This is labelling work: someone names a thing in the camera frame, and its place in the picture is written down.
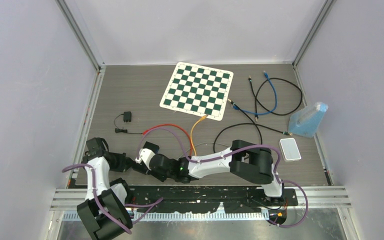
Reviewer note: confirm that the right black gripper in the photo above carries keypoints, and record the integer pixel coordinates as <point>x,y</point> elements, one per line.
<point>149,172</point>

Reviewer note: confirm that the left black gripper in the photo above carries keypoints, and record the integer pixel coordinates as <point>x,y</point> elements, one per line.
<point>125,163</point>

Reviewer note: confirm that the black network switch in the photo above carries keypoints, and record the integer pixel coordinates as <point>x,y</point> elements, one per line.
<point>151,146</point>

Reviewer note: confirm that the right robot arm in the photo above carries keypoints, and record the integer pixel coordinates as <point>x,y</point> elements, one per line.
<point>254,163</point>

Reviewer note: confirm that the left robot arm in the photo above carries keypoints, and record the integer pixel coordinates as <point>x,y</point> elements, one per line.
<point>103,212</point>

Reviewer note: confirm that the black power adapter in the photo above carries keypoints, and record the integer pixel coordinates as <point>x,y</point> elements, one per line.
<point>126,118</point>

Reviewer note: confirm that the green white chessboard mat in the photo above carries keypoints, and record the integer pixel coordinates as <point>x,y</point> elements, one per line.
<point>198,90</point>

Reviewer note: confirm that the white router box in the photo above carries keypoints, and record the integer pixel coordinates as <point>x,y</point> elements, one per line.
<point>289,149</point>

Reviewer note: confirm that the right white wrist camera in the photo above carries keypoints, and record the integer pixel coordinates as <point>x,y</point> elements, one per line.
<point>145,155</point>

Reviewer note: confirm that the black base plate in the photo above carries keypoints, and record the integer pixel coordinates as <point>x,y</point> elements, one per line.
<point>207,199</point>

